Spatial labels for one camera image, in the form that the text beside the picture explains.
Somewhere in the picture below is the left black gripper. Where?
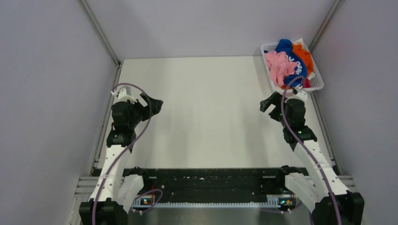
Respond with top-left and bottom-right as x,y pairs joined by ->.
128,92 -> 162,128

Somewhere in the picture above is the pink t-shirt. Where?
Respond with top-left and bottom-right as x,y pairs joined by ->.
264,51 -> 297,87

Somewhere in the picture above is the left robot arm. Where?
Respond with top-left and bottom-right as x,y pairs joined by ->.
79,86 -> 163,225

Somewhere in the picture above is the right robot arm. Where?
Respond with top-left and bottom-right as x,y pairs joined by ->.
260,91 -> 365,225

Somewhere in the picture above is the red t-shirt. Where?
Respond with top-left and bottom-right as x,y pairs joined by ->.
301,79 -> 312,88

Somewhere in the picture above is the white plastic basket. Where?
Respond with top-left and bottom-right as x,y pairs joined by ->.
260,39 -> 324,94

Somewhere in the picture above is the blue printed t-shirt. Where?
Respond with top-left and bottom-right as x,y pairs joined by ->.
264,39 -> 308,89

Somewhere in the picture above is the orange t-shirt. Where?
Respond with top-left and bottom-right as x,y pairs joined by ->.
276,39 -> 314,89

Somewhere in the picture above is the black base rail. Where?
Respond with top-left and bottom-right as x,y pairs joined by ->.
92,167 -> 339,204

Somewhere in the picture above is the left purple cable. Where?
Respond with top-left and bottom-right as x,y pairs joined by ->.
92,82 -> 164,225

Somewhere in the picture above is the white slotted cable duct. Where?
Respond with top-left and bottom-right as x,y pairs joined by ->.
133,195 -> 296,209

